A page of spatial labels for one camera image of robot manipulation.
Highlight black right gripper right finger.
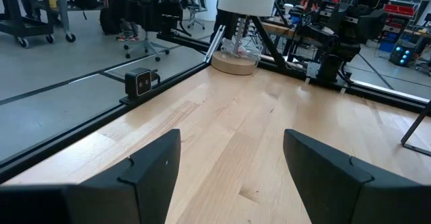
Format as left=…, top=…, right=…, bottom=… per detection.
left=284, top=128, right=431, bottom=224

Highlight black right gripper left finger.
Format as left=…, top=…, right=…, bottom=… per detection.
left=0, top=128, right=182, bottom=224

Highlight grey office chair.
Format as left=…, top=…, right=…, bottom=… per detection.
left=123, top=28, right=171, bottom=63
left=183, top=0, right=209, bottom=30

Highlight red storage bins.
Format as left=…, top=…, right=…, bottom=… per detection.
left=383, top=2, right=416, bottom=17

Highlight black computer with blue lights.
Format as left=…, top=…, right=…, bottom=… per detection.
left=389, top=41, right=419, bottom=67

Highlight silver lamp pole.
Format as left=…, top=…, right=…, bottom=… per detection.
left=234, top=15, right=246, bottom=55

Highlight round wooden lamp base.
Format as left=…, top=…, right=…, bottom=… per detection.
left=210, top=50, right=259, bottom=77

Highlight silver aluminium extrusion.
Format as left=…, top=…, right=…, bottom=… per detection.
left=203, top=24, right=226, bottom=64

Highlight person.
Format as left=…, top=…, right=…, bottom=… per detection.
left=110, top=0, right=149, bottom=43

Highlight black backpack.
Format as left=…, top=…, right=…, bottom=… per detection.
left=99, top=7, right=119, bottom=36

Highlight black wheeled cart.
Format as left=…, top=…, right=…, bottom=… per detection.
left=0, top=0, right=77, bottom=49

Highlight black metal table frame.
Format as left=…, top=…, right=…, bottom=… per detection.
left=0, top=15, right=431, bottom=184

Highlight small table-level camera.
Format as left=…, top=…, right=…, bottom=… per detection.
left=119, top=67, right=162, bottom=106

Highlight white cord bundle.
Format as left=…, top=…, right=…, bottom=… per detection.
left=220, top=38, right=264, bottom=65

